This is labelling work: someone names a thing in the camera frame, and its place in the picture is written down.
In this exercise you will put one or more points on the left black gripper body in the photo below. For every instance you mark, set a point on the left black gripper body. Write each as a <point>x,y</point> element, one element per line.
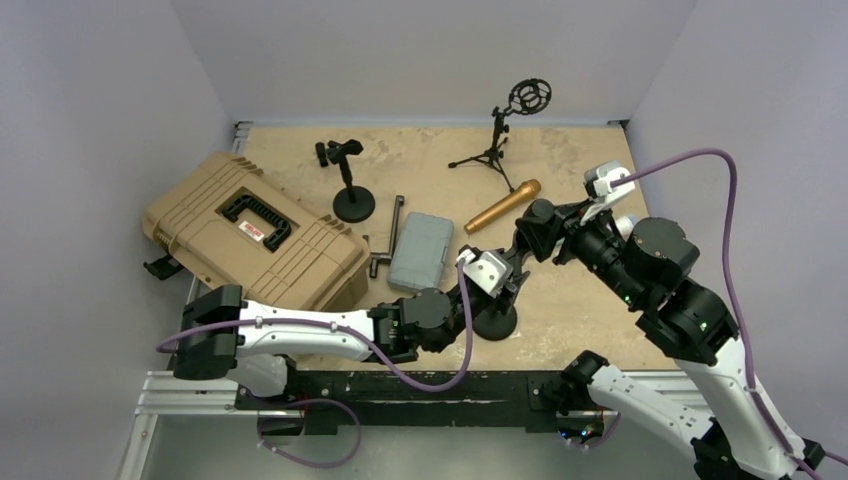
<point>464,306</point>

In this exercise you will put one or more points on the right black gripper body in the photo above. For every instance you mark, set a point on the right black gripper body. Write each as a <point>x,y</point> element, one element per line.
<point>596,243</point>

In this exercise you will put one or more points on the white microphone silver grille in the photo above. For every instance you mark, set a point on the white microphone silver grille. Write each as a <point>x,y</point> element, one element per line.
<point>625,224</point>

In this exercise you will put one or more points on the black stand with round base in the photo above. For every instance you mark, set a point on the black stand with round base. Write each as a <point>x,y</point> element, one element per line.
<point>499,321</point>

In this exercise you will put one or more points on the gold microphone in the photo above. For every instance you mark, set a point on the gold microphone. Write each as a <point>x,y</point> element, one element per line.
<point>525,192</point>

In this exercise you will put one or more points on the black tripod shock mount stand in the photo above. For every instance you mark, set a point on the black tripod shock mount stand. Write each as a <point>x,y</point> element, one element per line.
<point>528,97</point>

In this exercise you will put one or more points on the black clip stand round base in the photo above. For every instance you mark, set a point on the black clip stand round base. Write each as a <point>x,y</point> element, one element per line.
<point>352,204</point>

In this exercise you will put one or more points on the black microphone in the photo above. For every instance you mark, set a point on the black microphone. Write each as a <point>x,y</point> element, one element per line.
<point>541,211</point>

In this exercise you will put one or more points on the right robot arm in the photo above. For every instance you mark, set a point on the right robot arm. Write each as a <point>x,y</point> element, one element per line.
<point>741,436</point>

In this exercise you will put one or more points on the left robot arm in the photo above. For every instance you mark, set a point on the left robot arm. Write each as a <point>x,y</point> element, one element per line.
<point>224,335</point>

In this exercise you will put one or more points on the grey plastic case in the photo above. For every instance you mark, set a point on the grey plastic case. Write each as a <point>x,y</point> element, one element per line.
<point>420,254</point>

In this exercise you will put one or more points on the small black adapter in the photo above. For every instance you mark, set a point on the small black adapter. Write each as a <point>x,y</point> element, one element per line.
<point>321,153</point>

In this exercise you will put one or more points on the tan hard case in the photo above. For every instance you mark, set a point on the tan hard case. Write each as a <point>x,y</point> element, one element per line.
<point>230,223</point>

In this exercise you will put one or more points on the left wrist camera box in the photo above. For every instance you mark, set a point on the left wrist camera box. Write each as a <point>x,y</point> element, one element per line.
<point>488,270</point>

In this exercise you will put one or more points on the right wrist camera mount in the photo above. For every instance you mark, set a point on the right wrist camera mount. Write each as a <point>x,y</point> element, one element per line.
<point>601,185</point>

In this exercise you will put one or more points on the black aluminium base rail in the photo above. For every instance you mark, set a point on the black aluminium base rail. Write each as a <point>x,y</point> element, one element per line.
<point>321,402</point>

